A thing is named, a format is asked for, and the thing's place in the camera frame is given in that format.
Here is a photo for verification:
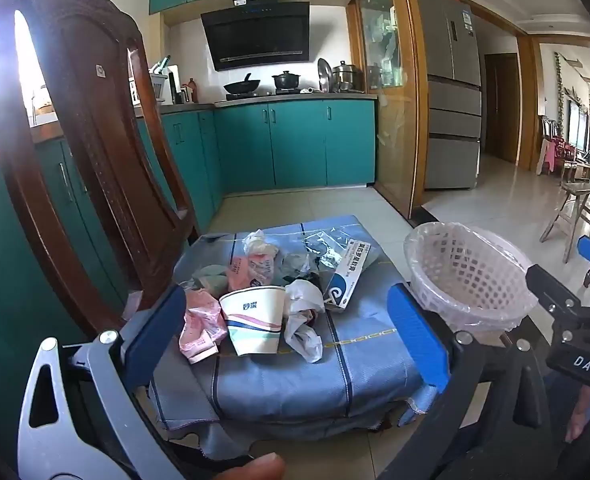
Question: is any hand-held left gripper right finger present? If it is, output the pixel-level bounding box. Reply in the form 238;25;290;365
375;282;570;480

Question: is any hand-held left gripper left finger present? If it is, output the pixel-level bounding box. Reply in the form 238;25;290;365
18;285;196;480

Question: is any pink plastic wrapper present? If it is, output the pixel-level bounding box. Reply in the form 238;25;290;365
177;291;228;365
225;252;276;293

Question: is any clear plastic liner bag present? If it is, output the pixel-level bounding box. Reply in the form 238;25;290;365
404;221;540;335

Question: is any white mesh plastic wastebasket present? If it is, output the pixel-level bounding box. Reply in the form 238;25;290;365
404;221;538;333

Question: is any white and blue carton box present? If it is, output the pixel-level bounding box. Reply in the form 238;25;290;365
323;240;372;311

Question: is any printed white paper cup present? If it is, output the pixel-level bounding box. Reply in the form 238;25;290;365
219;286;288;357

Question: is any person's right hand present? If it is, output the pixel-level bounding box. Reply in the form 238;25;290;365
565;395;590;443

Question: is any person's left hand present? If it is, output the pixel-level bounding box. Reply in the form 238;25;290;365
210;452;286;480

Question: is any person's right leg in jeans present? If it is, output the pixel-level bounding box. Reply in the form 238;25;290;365
542;370;590;461

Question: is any blue striped cloth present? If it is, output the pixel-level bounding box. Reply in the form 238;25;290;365
147;214;426;443

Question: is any tall wooden stool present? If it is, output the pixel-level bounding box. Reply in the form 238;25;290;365
540;180;590;263

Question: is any green leaf garland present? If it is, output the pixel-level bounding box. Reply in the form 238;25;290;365
554;52;566;136

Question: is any brown wooden door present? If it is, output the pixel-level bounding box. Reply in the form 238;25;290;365
485;52;520;163

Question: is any teal base cabinet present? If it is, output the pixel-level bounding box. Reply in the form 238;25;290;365
214;100;377;195
0;110;224;341

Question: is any carved dark wooden chair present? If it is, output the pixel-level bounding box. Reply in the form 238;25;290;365
0;0;201;341

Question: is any silver refrigerator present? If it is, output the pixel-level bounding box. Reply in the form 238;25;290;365
415;0;482;191

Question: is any wood framed glass door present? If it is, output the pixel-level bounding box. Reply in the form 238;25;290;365
347;0;423;221

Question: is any white dish rack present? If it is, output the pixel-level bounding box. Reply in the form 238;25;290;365
147;57;171;103

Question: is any black wok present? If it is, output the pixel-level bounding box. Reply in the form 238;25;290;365
223;73;262;95

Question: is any black gas cooktop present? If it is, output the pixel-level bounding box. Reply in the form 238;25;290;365
225;91;306;100

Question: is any stainless steel pot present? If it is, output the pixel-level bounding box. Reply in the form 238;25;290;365
332;60;366;93

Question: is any steel pot lid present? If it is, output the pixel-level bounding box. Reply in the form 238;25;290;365
317;58;334;92

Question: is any black cooking pot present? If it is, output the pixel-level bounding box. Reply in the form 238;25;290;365
272;71;303;92

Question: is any black range hood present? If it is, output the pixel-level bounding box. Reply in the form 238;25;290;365
200;0;311;72

